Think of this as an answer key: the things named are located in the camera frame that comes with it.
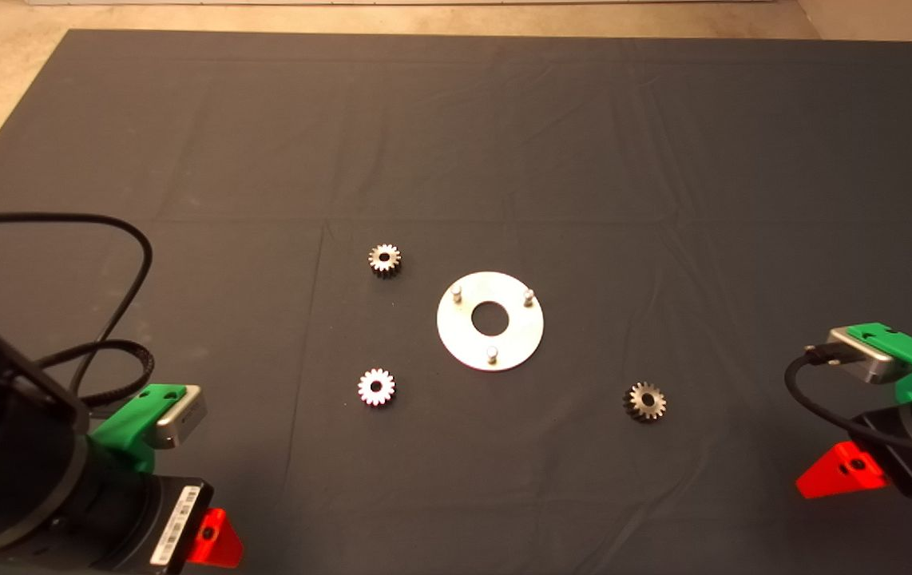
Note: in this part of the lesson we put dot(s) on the dark grey table cloth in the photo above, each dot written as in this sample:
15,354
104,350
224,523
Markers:
504,160

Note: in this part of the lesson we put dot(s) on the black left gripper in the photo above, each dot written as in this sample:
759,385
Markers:
136,511

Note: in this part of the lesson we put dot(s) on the steel planetary gear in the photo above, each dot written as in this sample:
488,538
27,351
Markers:
636,406
377,261
366,388

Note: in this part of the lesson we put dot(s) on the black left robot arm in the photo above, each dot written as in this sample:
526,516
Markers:
1,447

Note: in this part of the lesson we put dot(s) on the round metal carrier plate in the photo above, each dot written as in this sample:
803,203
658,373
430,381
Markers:
520,343

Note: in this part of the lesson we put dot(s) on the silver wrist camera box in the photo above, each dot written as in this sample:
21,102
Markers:
180,419
863,355

